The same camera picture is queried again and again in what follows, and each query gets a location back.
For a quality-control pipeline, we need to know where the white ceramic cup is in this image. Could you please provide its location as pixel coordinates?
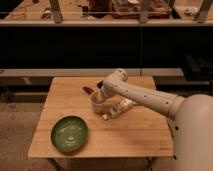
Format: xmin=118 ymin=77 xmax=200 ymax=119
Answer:
xmin=90 ymin=92 xmax=105 ymax=114

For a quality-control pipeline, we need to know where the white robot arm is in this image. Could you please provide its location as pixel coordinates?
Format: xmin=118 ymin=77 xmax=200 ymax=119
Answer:
xmin=98 ymin=68 xmax=213 ymax=171

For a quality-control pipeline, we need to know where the green ceramic bowl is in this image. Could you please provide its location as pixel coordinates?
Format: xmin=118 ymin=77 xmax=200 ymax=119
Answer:
xmin=51 ymin=116 xmax=88 ymax=153

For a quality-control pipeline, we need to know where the black smartphone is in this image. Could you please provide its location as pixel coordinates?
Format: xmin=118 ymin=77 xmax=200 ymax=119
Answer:
xmin=97 ymin=81 xmax=103 ymax=89

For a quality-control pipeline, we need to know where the small dark red object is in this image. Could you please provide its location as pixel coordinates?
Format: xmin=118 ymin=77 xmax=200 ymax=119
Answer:
xmin=83 ymin=87 xmax=94 ymax=95

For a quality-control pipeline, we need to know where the wooden table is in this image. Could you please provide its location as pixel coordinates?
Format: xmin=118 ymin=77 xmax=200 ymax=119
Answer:
xmin=28 ymin=77 xmax=173 ymax=158

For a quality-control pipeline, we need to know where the long wooden shelf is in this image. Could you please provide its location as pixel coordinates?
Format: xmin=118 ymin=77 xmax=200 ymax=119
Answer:
xmin=0 ymin=0 xmax=213 ymax=27

